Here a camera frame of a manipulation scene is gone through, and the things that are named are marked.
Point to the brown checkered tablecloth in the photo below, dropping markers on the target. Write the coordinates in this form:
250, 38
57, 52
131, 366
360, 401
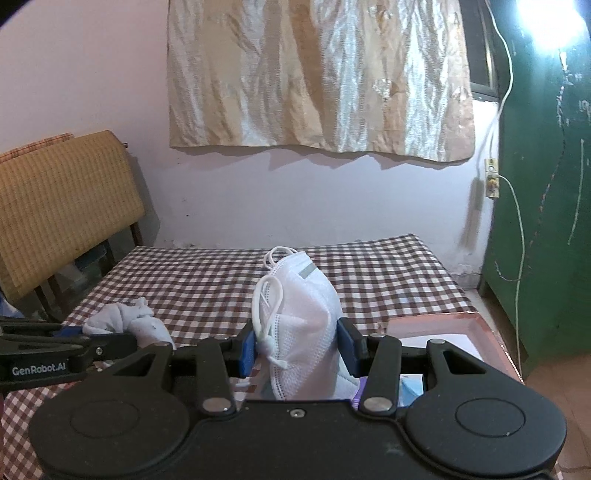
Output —
198, 293

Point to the wall power socket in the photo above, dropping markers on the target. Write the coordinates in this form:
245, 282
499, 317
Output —
492, 178

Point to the blue surgical mask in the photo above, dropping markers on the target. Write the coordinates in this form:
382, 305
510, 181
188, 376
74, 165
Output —
411, 388

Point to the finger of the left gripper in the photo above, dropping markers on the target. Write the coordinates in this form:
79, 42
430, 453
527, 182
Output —
109, 347

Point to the white respirator mask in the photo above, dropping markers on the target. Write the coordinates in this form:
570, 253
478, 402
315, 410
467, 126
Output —
295, 313

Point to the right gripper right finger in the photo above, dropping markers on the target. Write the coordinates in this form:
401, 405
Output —
375, 358

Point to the white knitted sock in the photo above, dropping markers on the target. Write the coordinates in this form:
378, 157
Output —
137, 319

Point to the pink cardboard box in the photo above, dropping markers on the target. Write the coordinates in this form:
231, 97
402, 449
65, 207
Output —
468, 331

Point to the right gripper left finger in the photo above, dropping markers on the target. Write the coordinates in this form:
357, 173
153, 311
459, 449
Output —
219, 360

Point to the green wooden door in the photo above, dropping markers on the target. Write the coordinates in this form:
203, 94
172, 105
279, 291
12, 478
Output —
538, 258

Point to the woven bamboo mat chair back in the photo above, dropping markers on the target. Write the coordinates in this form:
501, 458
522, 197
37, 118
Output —
60, 201

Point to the beige wall curtain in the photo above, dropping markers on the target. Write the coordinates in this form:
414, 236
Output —
389, 77

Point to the purple wet wipes pack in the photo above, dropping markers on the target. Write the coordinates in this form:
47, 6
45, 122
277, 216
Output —
359, 393

